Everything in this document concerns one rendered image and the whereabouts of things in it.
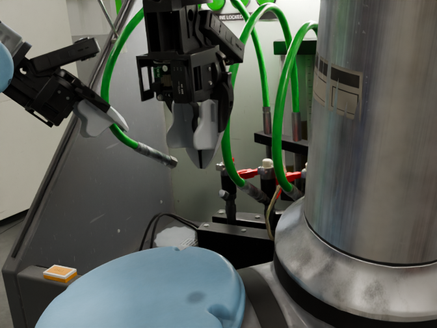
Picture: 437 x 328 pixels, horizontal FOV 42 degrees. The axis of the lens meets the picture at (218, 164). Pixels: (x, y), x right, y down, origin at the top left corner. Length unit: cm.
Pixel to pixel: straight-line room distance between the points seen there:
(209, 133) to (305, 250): 40
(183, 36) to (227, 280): 38
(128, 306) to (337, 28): 17
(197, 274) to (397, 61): 15
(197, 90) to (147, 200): 79
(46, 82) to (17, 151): 298
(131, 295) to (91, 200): 92
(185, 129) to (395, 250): 46
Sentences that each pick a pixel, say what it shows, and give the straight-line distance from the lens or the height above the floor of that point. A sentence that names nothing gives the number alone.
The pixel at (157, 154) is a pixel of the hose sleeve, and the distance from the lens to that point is 103.
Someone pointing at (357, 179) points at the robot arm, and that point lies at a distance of 26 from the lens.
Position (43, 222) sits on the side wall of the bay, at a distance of 113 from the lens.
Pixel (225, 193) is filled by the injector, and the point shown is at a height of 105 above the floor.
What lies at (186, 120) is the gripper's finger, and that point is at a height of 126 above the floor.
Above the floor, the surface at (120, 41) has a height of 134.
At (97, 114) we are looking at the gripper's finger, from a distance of 95.
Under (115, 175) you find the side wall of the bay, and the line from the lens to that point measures 128.
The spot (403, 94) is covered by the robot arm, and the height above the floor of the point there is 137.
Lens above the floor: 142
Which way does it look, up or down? 18 degrees down
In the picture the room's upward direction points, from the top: 5 degrees counter-clockwise
